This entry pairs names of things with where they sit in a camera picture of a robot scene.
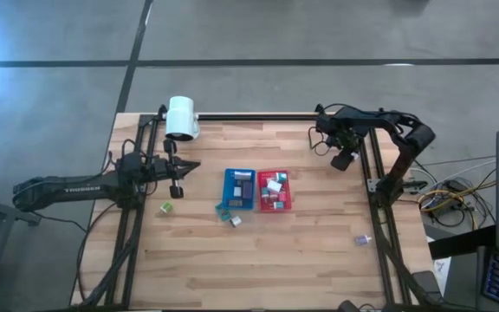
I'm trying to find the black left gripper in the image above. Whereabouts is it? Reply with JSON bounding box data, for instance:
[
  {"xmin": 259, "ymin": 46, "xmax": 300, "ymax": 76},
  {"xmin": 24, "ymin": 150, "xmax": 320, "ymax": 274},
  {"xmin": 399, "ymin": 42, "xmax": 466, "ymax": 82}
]
[{"xmin": 141, "ymin": 139, "xmax": 202, "ymax": 199}]

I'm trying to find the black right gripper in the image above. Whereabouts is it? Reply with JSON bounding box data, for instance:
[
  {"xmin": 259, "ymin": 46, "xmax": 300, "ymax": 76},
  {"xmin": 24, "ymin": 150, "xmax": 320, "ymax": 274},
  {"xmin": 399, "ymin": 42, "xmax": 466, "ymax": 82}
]
[{"xmin": 325, "ymin": 116, "xmax": 366, "ymax": 172}]

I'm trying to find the blue plastic basket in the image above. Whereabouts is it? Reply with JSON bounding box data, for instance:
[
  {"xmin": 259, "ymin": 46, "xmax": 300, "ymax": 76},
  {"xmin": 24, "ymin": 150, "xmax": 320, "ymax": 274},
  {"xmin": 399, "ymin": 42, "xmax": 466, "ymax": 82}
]
[{"xmin": 222, "ymin": 167, "xmax": 257, "ymax": 211}]

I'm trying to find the white cylindrical projector on stand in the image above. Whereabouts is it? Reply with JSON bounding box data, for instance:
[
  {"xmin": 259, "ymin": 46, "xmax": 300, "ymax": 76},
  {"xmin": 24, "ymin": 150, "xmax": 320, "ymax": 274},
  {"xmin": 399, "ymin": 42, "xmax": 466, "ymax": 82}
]
[{"xmin": 165, "ymin": 95, "xmax": 201, "ymax": 142}]

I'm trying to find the red plastic basket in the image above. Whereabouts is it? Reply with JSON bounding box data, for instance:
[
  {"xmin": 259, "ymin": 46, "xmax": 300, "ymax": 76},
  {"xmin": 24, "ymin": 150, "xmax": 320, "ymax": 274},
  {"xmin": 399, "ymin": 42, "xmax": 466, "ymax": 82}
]
[{"xmin": 256, "ymin": 169, "xmax": 293, "ymax": 213}]

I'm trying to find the white paper sheet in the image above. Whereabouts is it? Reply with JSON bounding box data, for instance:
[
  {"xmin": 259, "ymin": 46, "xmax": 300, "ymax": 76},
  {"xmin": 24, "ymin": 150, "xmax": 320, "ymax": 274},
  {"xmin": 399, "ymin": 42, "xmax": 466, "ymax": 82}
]
[{"xmin": 433, "ymin": 257, "xmax": 452, "ymax": 285}]

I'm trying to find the black phone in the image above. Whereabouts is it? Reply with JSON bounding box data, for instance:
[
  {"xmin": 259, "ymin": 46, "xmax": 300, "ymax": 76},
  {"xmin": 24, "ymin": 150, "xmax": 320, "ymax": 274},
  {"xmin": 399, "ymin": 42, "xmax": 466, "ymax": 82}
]
[{"xmin": 412, "ymin": 270, "xmax": 444, "ymax": 302}]

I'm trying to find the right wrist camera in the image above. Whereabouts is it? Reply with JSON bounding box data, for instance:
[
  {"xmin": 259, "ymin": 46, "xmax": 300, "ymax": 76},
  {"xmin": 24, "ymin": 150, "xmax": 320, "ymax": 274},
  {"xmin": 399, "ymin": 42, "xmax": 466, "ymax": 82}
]
[{"xmin": 315, "ymin": 114, "xmax": 334, "ymax": 136}]

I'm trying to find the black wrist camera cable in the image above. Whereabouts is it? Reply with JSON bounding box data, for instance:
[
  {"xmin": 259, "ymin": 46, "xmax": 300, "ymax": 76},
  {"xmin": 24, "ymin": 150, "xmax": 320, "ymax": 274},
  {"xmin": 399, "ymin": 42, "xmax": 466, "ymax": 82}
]
[{"xmin": 308, "ymin": 125, "xmax": 333, "ymax": 157}]

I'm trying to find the black aluminium rig frame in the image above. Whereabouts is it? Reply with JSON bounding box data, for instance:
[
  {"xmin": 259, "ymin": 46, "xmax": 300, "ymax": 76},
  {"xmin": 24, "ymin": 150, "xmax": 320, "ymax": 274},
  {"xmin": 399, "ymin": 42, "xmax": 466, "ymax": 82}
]
[{"xmin": 80, "ymin": 103, "xmax": 445, "ymax": 312}]

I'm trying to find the yellow and black cable bundle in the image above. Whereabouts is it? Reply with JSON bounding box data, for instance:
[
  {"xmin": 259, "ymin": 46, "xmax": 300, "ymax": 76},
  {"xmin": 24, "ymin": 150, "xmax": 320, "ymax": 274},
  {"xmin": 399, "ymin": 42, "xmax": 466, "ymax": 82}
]
[{"xmin": 418, "ymin": 155, "xmax": 497, "ymax": 231}]

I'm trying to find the black strap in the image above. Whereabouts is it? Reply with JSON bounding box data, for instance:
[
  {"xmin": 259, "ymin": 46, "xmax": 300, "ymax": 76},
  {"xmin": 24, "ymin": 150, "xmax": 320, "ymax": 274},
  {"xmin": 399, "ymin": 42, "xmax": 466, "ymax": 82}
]
[{"xmin": 427, "ymin": 224, "xmax": 497, "ymax": 260}]

